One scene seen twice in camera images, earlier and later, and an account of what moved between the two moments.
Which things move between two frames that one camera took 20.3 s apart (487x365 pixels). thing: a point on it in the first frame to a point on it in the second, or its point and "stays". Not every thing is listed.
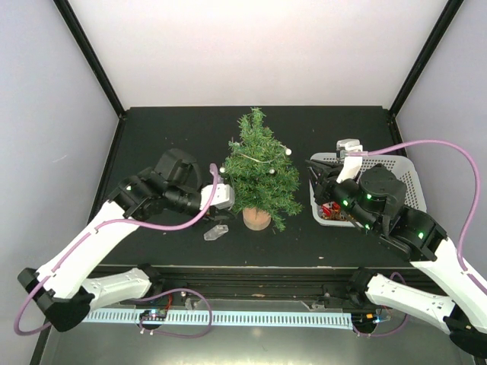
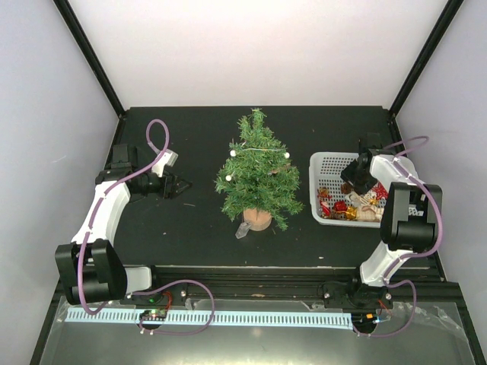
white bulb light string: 286,150 to 233,153
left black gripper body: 211,216 to 167,192
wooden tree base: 256,220 stays
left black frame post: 90,54 stays
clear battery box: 214,233 to 243,230
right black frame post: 450,12 stays
